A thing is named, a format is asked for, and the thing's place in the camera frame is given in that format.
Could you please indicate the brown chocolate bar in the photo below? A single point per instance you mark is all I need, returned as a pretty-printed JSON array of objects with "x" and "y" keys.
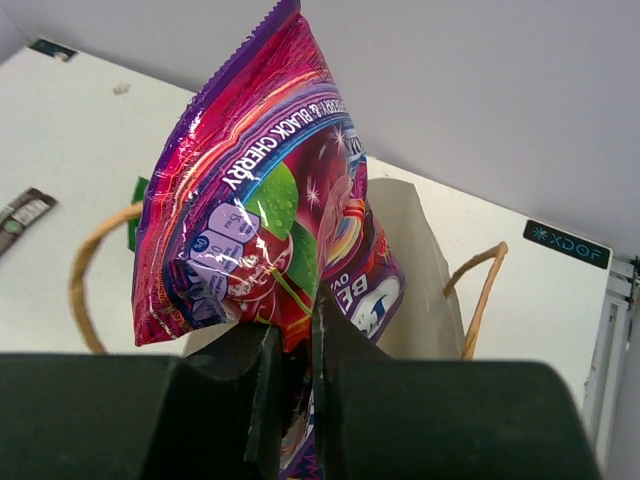
[{"x": 21, "y": 213}]

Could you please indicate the brown paper bag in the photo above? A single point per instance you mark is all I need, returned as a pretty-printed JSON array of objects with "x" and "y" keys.
[{"x": 430, "y": 322}]

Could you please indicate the black XDOF table label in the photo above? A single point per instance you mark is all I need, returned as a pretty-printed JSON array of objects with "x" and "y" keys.
[{"x": 567, "y": 244}]

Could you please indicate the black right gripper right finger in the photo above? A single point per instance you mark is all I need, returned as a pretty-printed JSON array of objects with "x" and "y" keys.
[{"x": 381, "y": 418}]

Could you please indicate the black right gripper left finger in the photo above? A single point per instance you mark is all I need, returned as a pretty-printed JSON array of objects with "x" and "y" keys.
[{"x": 215, "y": 414}]

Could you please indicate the small white scrap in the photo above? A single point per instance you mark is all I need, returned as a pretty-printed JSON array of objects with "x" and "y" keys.
[{"x": 121, "y": 89}]

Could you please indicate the purple Fox's cherry candy bag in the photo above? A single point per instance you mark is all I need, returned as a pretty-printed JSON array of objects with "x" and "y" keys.
[{"x": 258, "y": 198}]

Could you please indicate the aluminium right side rail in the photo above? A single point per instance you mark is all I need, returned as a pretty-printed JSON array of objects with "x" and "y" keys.
[{"x": 619, "y": 309}]

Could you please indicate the green yellow Fox's candy bag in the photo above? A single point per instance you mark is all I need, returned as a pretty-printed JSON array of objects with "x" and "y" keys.
[{"x": 137, "y": 197}]

